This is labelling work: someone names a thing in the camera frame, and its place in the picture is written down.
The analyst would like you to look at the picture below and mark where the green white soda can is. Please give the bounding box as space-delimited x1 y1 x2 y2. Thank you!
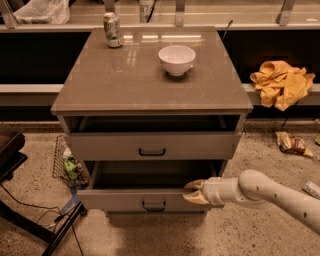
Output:
103 12 123 48

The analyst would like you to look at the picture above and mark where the green bottle in basket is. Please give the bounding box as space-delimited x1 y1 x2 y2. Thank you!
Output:
64 158 78 181

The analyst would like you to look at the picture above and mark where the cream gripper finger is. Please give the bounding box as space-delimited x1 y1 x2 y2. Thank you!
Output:
184 179 206 191
183 190 209 204

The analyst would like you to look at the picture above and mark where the white box on floor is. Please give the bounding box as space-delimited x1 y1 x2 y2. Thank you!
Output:
302 181 320 200

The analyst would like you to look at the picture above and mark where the blue tape strip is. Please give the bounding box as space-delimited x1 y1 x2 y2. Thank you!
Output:
60 187 80 215

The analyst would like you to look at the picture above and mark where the black floor cable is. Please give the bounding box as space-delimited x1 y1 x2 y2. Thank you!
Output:
0 183 84 256

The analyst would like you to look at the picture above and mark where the grey drawer cabinet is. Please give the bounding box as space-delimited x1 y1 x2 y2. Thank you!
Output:
50 26 254 218

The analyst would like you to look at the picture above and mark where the wire mesh basket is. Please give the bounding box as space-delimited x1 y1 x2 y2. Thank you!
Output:
52 135 89 188

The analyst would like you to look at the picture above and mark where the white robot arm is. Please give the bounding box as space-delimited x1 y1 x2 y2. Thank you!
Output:
183 169 320 234

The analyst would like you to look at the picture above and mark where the grey top drawer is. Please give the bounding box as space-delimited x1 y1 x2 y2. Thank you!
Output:
65 132 241 161

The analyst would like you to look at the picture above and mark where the yellow crumpled cloth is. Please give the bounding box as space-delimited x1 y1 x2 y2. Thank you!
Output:
250 61 315 111

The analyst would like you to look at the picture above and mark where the grey drawer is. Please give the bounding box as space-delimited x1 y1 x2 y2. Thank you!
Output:
78 160 225 214
65 132 241 161

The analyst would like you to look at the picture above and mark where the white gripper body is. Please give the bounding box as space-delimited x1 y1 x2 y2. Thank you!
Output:
202 177 224 205

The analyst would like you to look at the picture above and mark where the brown snack bag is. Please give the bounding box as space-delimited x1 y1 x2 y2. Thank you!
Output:
276 131 314 158

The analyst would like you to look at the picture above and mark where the white plastic bag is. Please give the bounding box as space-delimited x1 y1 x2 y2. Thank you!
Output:
13 0 70 24

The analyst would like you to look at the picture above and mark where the black chair base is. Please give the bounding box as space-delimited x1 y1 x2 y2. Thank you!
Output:
0 133 71 256

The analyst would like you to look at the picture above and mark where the white ceramic bowl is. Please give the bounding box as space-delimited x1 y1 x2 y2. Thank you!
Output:
158 45 196 76

